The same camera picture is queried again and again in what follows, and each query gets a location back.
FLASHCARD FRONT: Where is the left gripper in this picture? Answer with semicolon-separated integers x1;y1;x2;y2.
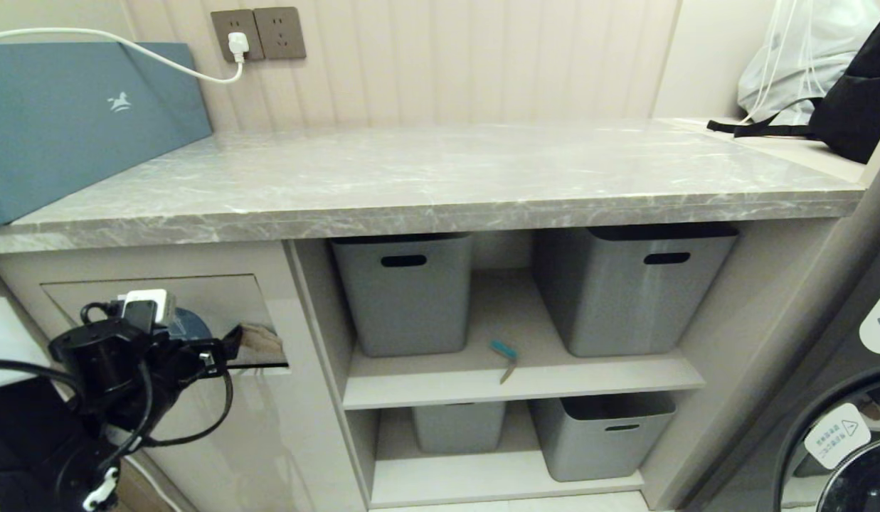
159;324;244;383

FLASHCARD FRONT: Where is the beige counter cabinet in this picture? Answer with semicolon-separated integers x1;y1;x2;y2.
0;217;840;512

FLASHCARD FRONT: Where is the grey plastic storage bin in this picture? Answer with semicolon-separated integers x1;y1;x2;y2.
331;232;474;358
529;392;677;483
411;401;507;455
534;223;740;358

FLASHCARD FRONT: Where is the blue-grey cardboard box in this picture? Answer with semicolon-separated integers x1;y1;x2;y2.
0;41;214;228

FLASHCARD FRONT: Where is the grey washing machine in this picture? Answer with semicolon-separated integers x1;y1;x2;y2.
685;139;880;512

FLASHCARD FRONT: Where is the washing machine round door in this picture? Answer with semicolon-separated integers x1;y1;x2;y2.
772;370;880;512

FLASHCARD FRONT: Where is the white fabric bag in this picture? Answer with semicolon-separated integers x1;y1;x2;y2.
736;0;880;126

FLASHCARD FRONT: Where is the black backpack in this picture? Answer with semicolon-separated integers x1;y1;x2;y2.
706;4;880;165

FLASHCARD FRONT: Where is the black cable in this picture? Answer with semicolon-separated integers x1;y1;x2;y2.
0;359;85;396
137;368;235;448

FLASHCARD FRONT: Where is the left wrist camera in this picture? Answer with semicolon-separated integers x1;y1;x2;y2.
117;289;178;334

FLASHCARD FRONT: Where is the teal-handled utility knife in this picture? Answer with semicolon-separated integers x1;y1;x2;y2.
490;340;519;385

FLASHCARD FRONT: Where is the white power cable with plug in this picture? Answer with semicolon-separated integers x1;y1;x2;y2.
0;27;250;85

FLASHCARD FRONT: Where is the brown wall socket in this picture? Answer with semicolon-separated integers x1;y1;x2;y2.
253;6;307;60
211;9;265;63

